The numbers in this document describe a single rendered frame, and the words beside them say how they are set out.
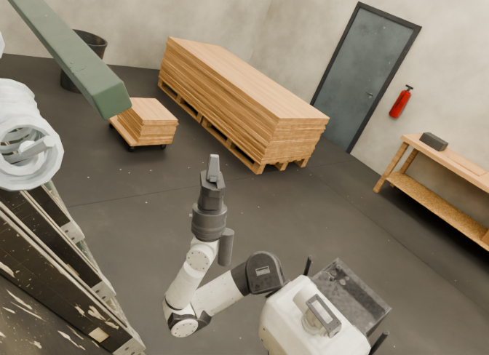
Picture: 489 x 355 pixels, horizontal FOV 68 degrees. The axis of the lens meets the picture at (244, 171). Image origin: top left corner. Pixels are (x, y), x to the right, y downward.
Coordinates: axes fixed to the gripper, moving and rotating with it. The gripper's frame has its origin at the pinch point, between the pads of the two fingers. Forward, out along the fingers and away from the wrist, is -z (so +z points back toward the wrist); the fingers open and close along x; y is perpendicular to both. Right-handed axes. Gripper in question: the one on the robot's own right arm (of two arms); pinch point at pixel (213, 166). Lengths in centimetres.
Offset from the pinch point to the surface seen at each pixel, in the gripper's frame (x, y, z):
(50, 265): 18.8, 32.0, 15.0
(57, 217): -43, 50, 39
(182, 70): -463, 5, 32
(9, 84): 48, 23, -25
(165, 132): -307, 21, 80
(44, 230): -5.6, 41.5, 21.7
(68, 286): 14.9, 30.2, 23.2
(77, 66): 58, 15, -28
